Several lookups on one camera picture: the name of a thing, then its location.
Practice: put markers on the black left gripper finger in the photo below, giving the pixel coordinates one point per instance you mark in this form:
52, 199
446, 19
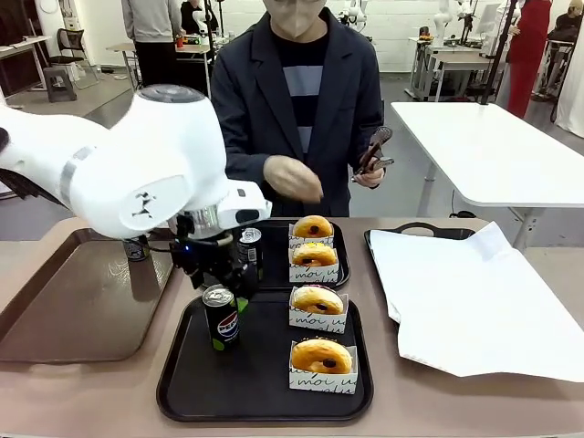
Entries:
242, 287
195, 280

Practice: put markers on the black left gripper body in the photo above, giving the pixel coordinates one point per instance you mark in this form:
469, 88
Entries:
205, 257

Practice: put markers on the red frosted donut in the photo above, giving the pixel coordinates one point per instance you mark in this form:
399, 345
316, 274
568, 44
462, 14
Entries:
305, 226

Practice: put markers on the black serving tongs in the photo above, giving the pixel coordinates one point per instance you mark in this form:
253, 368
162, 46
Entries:
382, 137

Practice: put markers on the person's right forearm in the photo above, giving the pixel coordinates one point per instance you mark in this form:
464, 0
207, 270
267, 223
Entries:
244, 164

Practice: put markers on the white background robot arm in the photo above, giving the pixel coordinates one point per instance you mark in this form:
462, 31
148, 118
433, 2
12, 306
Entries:
356, 13
440, 23

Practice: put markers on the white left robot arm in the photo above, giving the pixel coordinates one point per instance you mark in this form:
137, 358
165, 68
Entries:
159, 159

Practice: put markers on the person's right hand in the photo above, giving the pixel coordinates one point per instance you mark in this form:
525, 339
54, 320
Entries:
292, 178

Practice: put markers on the person's left hand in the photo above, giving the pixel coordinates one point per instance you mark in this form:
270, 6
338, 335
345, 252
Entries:
372, 180

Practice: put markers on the small black serving tray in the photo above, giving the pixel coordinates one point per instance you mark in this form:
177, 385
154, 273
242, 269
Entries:
276, 264

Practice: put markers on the yellow glazed donut in wrapper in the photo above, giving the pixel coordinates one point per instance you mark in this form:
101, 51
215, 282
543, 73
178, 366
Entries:
315, 275

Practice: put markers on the large black serving tray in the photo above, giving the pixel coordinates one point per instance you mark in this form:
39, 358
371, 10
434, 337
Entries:
255, 378

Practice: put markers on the brown plastic tray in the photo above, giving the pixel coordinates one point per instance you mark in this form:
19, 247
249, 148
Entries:
68, 319

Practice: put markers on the person in dark blazer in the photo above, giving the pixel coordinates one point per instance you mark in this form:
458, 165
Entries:
255, 91

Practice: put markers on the background table with items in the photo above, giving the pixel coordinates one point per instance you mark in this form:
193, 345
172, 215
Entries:
191, 48

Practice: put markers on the gray plastic stool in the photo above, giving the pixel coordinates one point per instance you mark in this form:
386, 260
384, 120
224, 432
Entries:
57, 73

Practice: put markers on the person in gray hoodie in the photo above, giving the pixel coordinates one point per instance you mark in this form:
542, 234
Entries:
150, 23

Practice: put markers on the black office chair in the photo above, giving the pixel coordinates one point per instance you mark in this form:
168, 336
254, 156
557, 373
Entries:
70, 43

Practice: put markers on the beige face mask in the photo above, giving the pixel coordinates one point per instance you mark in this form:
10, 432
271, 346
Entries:
296, 20

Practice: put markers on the white paper sheet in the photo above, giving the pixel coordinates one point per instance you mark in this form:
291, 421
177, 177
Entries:
502, 347

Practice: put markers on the light wooden desk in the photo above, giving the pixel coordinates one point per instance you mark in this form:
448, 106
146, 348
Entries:
23, 43

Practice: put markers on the white side table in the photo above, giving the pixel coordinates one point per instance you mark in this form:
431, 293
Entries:
502, 150

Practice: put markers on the white background work table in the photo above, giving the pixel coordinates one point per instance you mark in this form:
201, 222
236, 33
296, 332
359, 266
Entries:
456, 61

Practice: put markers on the black stand pole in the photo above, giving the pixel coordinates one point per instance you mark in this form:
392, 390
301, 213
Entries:
495, 68

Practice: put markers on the person in red apron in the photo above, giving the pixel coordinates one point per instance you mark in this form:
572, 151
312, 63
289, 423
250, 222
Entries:
524, 45

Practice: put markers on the seated person in black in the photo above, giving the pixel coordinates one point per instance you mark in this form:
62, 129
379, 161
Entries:
566, 27

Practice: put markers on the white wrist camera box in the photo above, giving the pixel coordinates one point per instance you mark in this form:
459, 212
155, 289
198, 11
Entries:
246, 207

